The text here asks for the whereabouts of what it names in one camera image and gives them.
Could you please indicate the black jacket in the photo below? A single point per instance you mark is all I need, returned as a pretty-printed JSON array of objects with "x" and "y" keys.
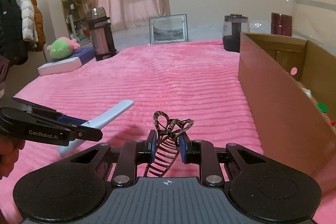
[{"x": 13, "y": 47}]

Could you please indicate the pink ribbed blanket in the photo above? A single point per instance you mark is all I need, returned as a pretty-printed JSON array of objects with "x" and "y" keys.
[{"x": 187, "y": 80}]

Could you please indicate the person's left hand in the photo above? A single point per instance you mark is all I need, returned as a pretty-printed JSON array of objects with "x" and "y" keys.
[{"x": 9, "y": 150}]

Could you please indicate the brown cardboard box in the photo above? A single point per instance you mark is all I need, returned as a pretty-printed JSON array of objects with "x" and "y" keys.
[{"x": 283, "y": 79}]

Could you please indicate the maroon cylindrical canister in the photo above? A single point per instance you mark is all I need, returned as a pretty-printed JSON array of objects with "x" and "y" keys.
[{"x": 281, "y": 24}]

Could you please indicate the white puffer jacket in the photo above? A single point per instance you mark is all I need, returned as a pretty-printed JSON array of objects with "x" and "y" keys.
[{"x": 29, "y": 31}]

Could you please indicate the framed landscape picture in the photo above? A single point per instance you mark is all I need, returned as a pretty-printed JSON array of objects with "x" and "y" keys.
[{"x": 168, "y": 29}]

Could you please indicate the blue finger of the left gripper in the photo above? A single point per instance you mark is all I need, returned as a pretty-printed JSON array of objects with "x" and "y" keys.
[
  {"x": 85, "y": 133},
  {"x": 71, "y": 120}
]

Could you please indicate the orange brown jacket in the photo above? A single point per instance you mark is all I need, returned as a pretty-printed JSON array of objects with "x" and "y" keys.
[{"x": 38, "y": 18}]

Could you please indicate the tortoiseshell hair claw clip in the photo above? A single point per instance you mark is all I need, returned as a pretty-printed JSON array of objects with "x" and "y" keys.
[{"x": 167, "y": 147}]

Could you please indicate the light blue shoehorn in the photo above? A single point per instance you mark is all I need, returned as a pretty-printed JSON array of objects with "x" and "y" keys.
[{"x": 99, "y": 122}]

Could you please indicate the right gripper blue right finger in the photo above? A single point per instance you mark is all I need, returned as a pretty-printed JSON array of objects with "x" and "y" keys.
[{"x": 185, "y": 148}]

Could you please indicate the dark glass jar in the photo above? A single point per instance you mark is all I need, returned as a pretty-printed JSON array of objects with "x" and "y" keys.
[{"x": 233, "y": 25}]

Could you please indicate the green pink plush toy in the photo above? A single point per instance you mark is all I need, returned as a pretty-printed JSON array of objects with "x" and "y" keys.
[{"x": 63, "y": 47}]

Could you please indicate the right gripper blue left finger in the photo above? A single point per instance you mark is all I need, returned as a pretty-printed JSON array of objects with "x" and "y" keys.
[{"x": 151, "y": 146}]

